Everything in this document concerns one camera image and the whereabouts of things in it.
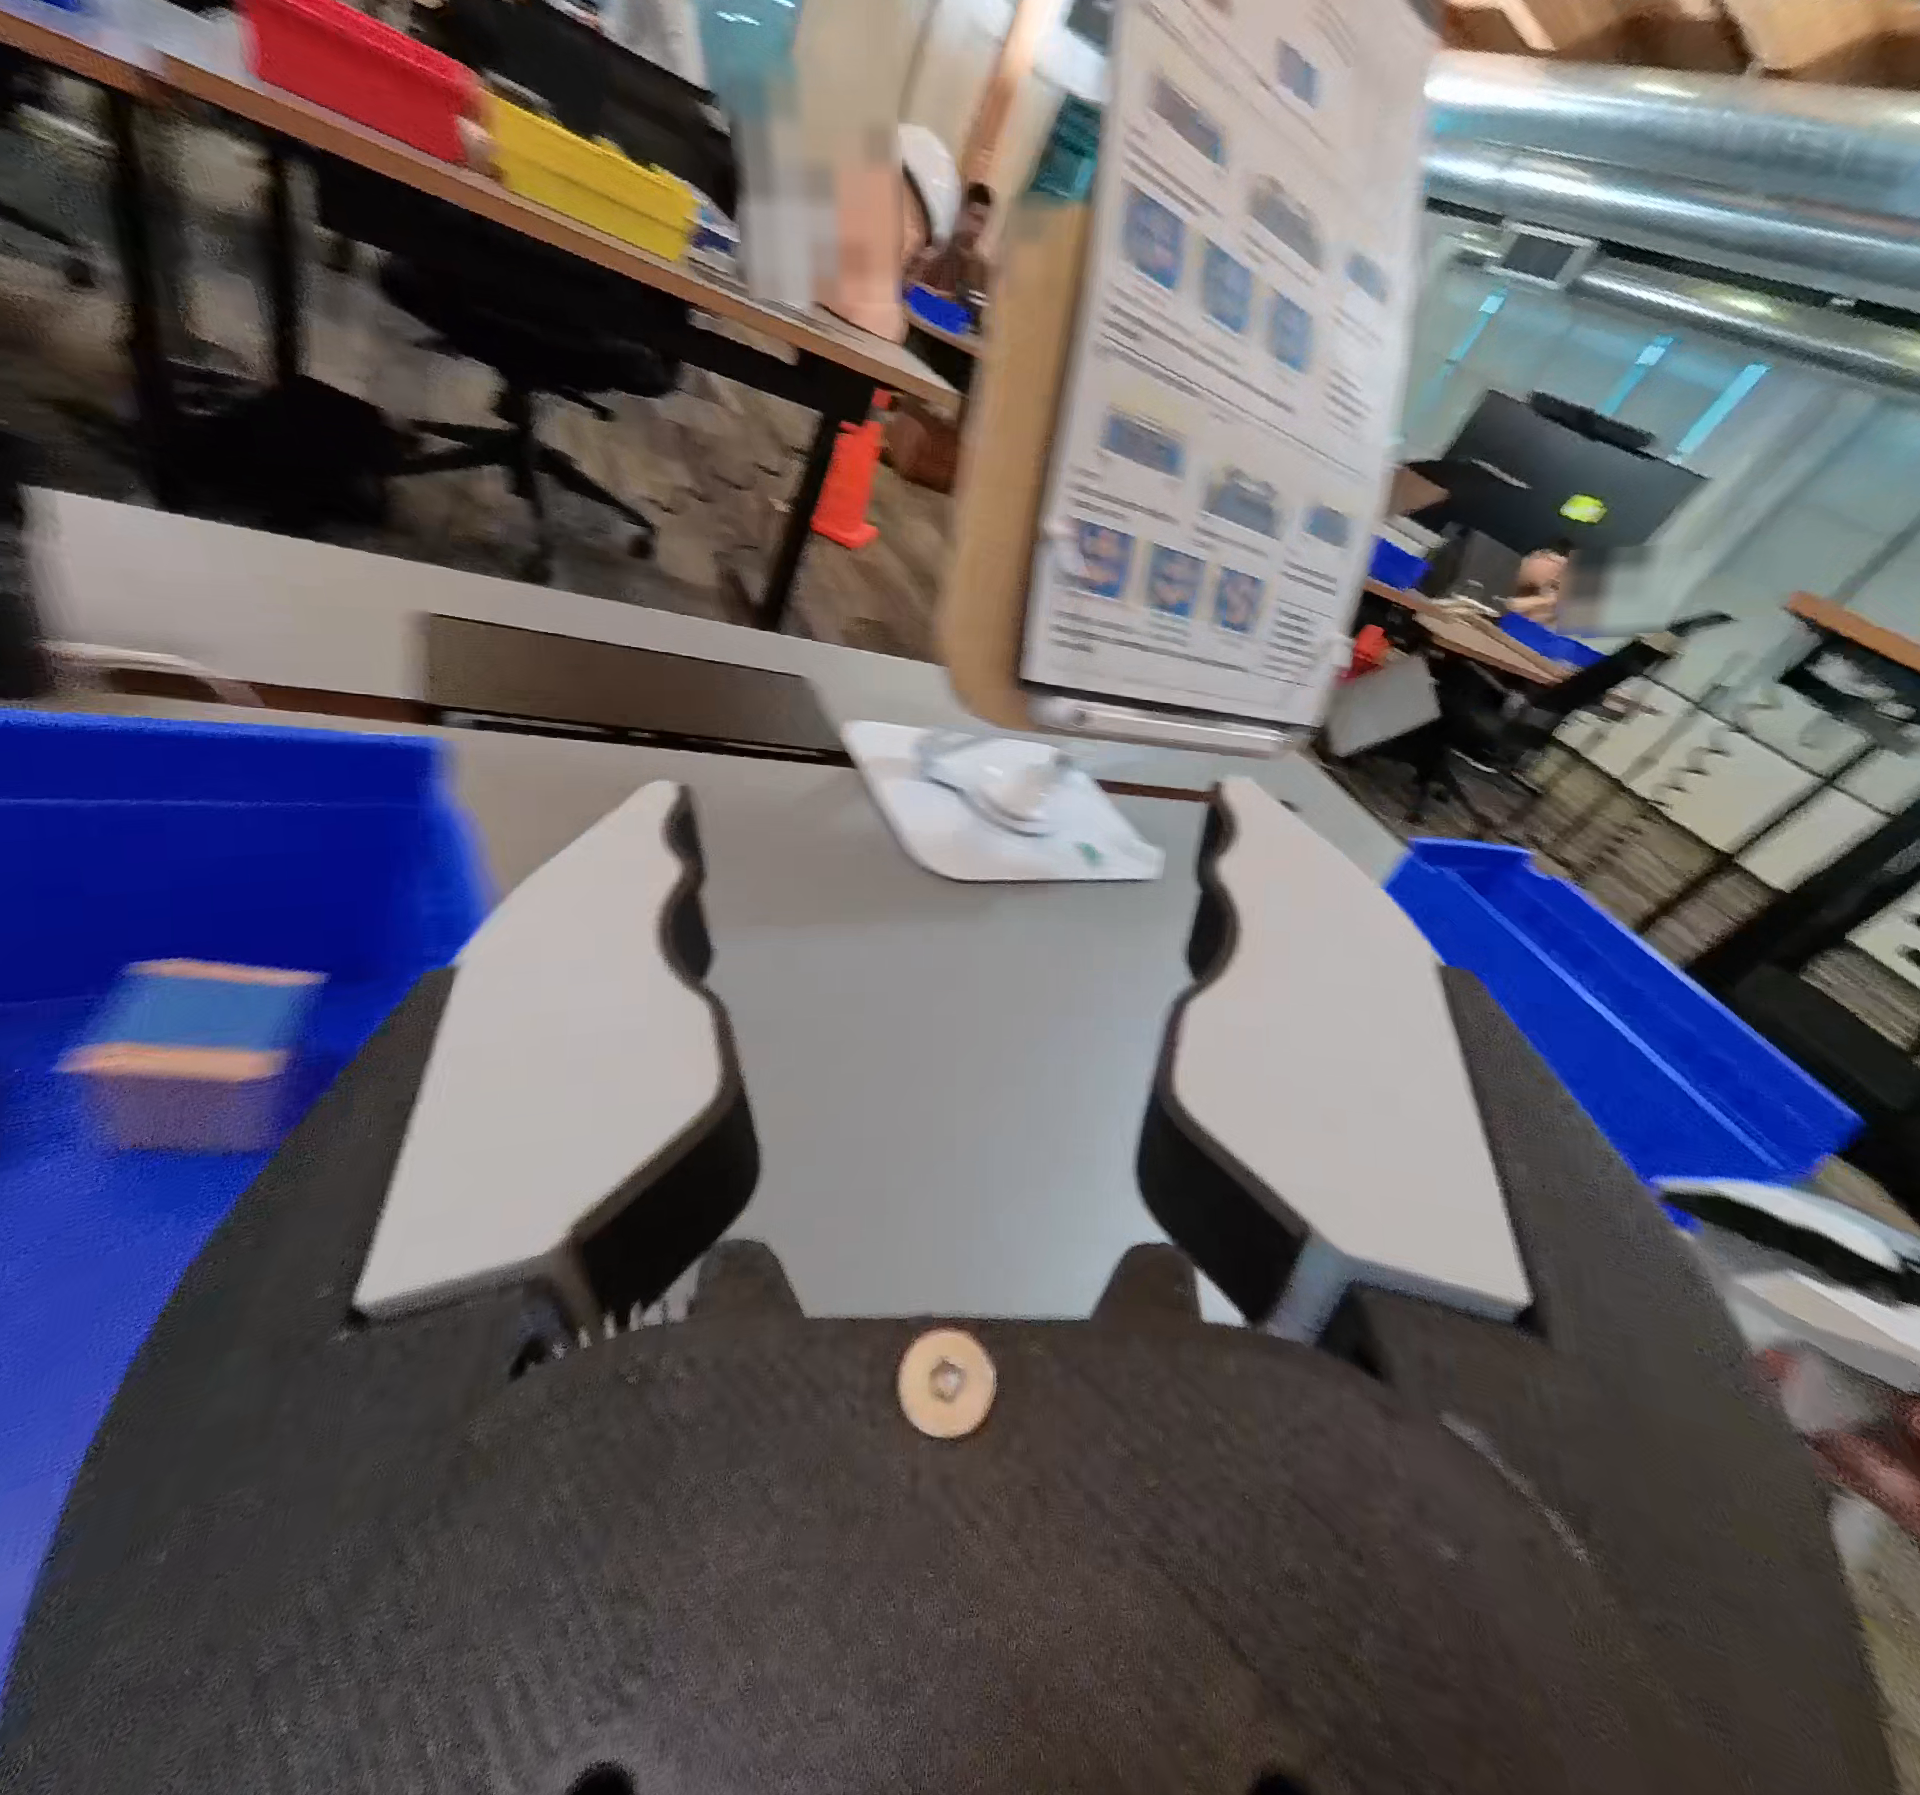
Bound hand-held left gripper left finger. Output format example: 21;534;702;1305
353;778;759;1334

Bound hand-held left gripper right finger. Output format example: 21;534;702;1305
1135;776;1534;1342

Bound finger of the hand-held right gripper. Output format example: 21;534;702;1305
1656;1177;1920;1284
1724;1272;1920;1377

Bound blue plastic bin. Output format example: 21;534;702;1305
0;707;498;1661
1383;836;1865;1227

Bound blue-taped wooden cube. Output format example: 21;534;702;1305
61;957;328;1153

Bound grey desk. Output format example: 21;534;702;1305
0;486;1696;1325

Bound wooden-top standing desk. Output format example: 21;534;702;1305
1708;593;1920;988

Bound person's right hand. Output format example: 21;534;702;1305
1762;1357;1920;1518

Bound white sign board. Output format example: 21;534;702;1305
1328;655;1444;764

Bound white metal document stand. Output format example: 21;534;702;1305
839;692;1314;885

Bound black office chair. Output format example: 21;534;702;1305
373;249;677;581
1559;611;1728;717

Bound laminated instruction board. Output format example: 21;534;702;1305
938;0;1444;764

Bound yellow plastic bin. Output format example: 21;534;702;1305
478;91;702;263

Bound red plastic bin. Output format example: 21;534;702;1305
224;0;481;162

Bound silver ventilation duct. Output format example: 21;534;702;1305
1416;55;1920;253
1424;161;1920;388

